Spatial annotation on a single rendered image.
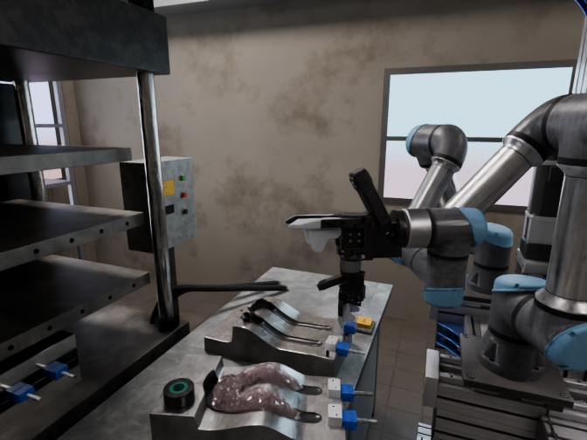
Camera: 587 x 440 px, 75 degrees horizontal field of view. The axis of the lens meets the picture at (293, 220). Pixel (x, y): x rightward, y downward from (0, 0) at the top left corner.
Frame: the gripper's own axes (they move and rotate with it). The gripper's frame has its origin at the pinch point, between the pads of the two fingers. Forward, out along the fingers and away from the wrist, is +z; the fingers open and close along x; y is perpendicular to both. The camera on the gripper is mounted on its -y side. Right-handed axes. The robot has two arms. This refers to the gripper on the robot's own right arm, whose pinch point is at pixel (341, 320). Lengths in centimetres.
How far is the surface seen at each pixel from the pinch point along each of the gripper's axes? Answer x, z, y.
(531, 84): 188, -95, 77
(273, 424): -50, 4, -4
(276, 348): -17.9, 5.2, -18.2
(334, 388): -29.9, 5.0, 5.9
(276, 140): 185, -55, -110
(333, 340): -11.6, 1.6, 0.0
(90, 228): -34, -35, -79
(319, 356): -17.9, 4.4, -2.8
